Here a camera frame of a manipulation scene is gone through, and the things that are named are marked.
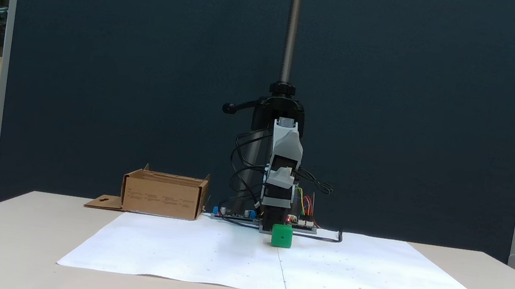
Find green dice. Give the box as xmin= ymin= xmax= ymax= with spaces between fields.
xmin=270 ymin=223 xmax=294 ymax=249

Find blue circuit board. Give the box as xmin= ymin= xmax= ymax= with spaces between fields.
xmin=210 ymin=204 xmax=260 ymax=225

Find white paper sheet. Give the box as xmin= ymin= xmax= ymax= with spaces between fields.
xmin=56 ymin=195 xmax=515 ymax=289

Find brown cardboard box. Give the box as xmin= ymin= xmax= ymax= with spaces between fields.
xmin=84 ymin=156 xmax=212 ymax=223

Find black tripod with metal pole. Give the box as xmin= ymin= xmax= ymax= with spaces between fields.
xmin=209 ymin=0 xmax=321 ymax=222

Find dark blue partition panel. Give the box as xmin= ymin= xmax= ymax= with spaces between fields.
xmin=0 ymin=0 xmax=515 ymax=272

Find coloured jumper wires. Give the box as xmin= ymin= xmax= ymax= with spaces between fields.
xmin=292 ymin=186 xmax=320 ymax=220

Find circuit board with coloured wires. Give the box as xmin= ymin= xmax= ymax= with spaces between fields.
xmin=285 ymin=212 xmax=319 ymax=234

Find short looping black motor cable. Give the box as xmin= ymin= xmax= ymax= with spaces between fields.
xmin=294 ymin=167 xmax=337 ymax=196

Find long looping black motor cable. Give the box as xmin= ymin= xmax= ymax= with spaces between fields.
xmin=217 ymin=125 xmax=274 ymax=221

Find black cable on table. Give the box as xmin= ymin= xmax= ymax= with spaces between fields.
xmin=284 ymin=222 xmax=344 ymax=245

